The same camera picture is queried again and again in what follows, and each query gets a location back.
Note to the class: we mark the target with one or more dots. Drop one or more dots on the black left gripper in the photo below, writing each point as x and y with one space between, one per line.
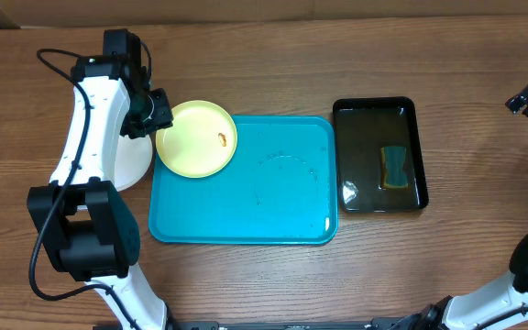
163 120

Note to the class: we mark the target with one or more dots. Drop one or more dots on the white plate with ketchup streak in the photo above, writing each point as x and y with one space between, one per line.
133 157

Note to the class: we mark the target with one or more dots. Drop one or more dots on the yellow plate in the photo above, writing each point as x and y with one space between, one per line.
200 142

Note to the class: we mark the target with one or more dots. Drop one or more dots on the green yellow sponge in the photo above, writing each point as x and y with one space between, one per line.
392 162

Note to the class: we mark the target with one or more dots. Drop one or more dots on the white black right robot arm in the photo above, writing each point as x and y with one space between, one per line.
500 304

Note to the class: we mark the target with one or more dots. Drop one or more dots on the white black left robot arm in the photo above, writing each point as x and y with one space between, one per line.
88 240

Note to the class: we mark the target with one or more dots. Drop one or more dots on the teal plastic tray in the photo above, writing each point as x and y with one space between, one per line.
278 189

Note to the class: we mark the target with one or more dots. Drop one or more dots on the black water tray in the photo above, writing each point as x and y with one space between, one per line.
362 127

